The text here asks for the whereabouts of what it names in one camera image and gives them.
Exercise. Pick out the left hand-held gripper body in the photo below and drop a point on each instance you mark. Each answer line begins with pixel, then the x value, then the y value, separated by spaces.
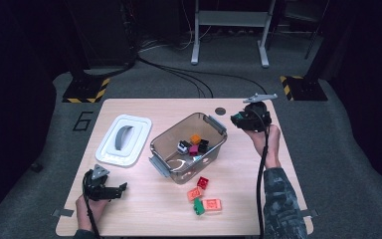
pixel 96 187

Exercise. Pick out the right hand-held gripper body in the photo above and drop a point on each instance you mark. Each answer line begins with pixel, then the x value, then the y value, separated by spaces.
pixel 258 118

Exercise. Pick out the teal studded building block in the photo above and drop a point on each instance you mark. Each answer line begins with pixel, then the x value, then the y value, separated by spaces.
pixel 243 116

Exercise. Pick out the black building block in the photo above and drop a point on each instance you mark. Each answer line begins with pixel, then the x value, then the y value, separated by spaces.
pixel 204 146

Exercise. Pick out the orange building block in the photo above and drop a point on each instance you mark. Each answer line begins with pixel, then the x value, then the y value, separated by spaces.
pixel 196 139

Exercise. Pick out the magenta building block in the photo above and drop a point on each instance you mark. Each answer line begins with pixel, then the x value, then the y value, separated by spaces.
pixel 194 150

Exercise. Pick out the white and black toy car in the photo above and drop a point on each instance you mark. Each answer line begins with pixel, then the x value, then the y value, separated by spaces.
pixel 184 147

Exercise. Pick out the clear brown plastic storage box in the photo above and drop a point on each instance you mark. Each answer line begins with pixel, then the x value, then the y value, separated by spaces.
pixel 175 132

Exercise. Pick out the red building block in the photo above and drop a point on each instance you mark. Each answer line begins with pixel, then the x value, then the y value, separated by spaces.
pixel 203 183

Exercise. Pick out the small coral building block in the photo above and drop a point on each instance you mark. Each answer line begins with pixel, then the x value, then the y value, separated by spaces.
pixel 194 194

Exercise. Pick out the long pink building block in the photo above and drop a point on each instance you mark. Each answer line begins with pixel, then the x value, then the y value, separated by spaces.
pixel 211 205

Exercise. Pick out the person's left hand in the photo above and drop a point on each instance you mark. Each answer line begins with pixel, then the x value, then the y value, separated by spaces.
pixel 86 212

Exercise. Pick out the person's right hand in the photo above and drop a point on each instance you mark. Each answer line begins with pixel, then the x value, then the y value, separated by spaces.
pixel 268 146

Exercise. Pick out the grey round table grommet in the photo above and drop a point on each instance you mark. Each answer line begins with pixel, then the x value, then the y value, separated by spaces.
pixel 220 111

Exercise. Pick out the grey tape strip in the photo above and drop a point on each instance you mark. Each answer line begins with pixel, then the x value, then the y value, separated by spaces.
pixel 63 212
pixel 310 213

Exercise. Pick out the black stand base striped tape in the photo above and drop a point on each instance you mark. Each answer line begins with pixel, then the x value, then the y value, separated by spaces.
pixel 305 89
pixel 84 89

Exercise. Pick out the small black floor object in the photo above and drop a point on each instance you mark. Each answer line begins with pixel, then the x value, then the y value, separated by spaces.
pixel 36 167

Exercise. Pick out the green building block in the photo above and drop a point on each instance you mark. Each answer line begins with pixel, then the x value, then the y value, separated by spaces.
pixel 198 206

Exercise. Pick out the black equipment cabinet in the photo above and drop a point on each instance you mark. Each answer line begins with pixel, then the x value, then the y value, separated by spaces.
pixel 106 33

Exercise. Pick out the white metal stand frame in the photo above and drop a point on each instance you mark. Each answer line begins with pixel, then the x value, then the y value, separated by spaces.
pixel 232 18

